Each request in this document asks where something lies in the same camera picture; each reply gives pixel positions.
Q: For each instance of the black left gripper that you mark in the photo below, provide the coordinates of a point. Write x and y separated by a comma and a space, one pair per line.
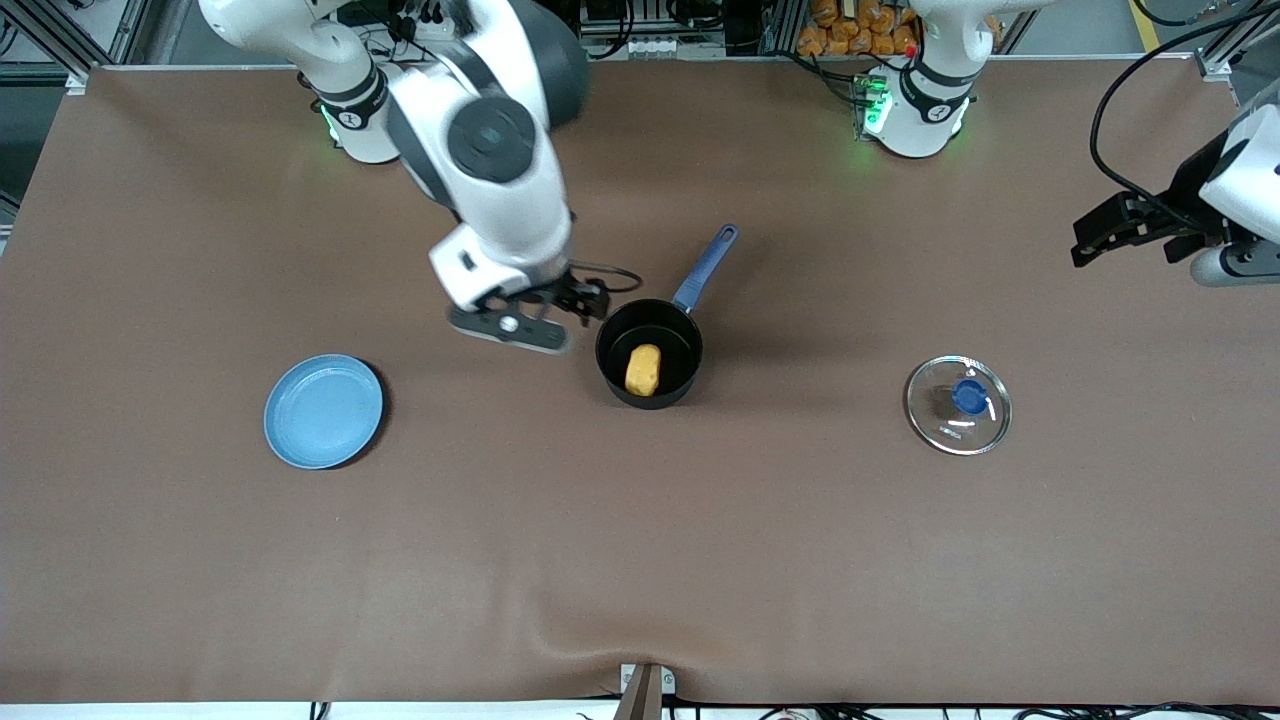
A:
1187, 186

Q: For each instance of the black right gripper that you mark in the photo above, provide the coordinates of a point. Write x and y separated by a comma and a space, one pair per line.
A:
566, 293

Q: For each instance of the yellow potato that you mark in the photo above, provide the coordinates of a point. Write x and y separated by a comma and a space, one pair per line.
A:
643, 370

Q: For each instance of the glass lid with blue knob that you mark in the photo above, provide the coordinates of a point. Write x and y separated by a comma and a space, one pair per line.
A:
958, 405

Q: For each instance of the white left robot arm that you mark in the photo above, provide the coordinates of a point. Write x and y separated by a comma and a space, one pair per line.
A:
920, 125

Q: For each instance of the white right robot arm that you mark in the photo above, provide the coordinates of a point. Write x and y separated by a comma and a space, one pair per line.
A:
500, 190

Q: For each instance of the white power strip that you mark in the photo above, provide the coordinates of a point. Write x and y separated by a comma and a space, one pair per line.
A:
622, 46

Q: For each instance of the light blue plate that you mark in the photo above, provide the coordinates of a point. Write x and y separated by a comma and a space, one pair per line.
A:
322, 412

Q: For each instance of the bag of orange items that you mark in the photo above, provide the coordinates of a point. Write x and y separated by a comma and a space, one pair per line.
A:
860, 28

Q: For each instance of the aluminium frame profile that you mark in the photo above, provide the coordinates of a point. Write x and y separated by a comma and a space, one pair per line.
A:
80, 30
1235, 40

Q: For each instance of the metal table edge bracket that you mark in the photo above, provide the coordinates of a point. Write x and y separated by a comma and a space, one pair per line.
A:
645, 690

